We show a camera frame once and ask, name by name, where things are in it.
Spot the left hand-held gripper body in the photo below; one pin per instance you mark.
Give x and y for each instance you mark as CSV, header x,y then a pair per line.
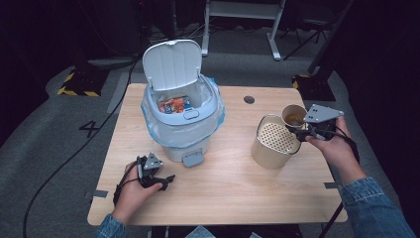
x,y
150,165

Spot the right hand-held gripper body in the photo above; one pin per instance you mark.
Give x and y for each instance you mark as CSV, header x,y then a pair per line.
x,y
322,114

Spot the brown paper cup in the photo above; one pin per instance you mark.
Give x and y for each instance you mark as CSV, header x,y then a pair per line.
x,y
292,115

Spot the cream container with perforated insert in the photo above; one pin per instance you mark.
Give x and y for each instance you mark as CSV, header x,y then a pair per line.
x,y
269,155

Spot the blue and orange snack packet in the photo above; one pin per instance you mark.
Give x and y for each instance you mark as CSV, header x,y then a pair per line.
x,y
175,105

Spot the white pedal trash can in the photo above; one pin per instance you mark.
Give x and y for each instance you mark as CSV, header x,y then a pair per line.
x,y
175,62

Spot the person's left hand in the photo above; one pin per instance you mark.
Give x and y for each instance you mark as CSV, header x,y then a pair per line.
x,y
132,198

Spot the person's right hand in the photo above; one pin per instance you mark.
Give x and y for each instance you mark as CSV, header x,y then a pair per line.
x,y
340,152

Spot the black base with yellow stripes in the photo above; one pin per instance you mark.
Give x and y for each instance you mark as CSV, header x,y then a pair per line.
x,y
315,87
84,82

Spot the clear plastic bin liner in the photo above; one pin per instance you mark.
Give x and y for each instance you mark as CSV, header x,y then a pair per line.
x,y
185,132

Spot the grey tape strip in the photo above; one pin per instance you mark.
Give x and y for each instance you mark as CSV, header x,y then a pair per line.
x,y
97,194
332,185

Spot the person's denim pants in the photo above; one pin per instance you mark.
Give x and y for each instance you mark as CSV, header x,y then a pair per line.
x,y
199,233

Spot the black slanted pole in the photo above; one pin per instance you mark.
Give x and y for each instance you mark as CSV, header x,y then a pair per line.
x,y
330,39

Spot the black tripod stand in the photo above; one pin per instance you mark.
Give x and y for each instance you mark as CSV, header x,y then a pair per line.
x,y
310,31

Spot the white metal desk frame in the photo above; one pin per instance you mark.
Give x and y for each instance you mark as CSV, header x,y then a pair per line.
x,y
242,10

